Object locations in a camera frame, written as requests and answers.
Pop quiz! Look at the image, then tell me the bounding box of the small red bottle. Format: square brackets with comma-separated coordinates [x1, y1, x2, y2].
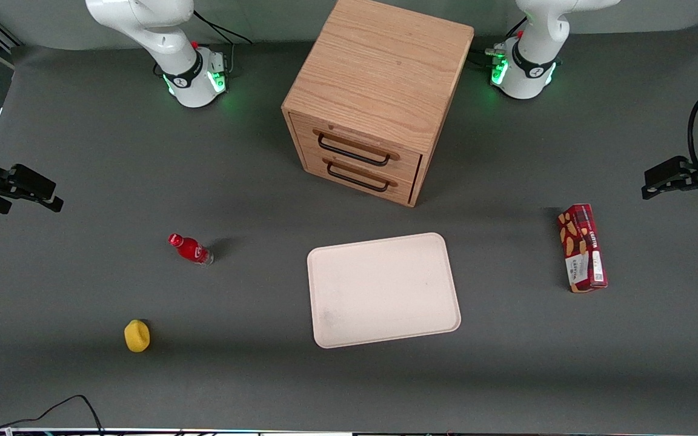
[168, 233, 214, 266]

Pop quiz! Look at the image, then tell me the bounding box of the yellow sponge toy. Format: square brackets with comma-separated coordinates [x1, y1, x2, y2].
[124, 320, 151, 353]

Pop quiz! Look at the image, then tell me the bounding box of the black right arm base cable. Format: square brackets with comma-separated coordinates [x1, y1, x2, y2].
[193, 9, 253, 77]

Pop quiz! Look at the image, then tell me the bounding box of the aluminium frame rail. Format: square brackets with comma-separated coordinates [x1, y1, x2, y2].
[0, 11, 24, 71]

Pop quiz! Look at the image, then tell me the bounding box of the wooden drawer cabinet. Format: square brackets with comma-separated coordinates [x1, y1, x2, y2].
[281, 0, 476, 208]

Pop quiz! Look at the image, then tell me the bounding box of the cream rectangular tray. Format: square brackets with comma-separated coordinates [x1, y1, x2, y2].
[307, 233, 462, 349]

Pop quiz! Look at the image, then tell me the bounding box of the wooden drawer small handle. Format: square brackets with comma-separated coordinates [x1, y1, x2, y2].
[301, 149, 417, 204]

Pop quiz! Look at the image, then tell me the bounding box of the black cable on table edge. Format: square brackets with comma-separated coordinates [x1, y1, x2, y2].
[0, 394, 105, 436]

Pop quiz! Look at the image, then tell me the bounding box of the black arm base cable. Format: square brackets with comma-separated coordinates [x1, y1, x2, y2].
[472, 17, 529, 68]
[193, 9, 253, 77]

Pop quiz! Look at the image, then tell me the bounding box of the short black drawer handle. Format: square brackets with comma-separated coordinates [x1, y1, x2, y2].
[326, 160, 390, 193]

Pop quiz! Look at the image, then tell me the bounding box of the wooden drawer large handle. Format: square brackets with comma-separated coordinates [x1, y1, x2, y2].
[290, 113, 424, 183]

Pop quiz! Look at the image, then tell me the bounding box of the black left arm base cable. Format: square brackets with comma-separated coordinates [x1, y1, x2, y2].
[472, 17, 529, 68]

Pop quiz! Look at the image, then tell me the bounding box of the long black drawer handle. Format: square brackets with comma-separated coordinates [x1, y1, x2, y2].
[317, 133, 391, 167]

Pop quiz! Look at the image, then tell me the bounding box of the red cookie box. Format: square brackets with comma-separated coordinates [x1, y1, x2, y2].
[557, 203, 609, 294]

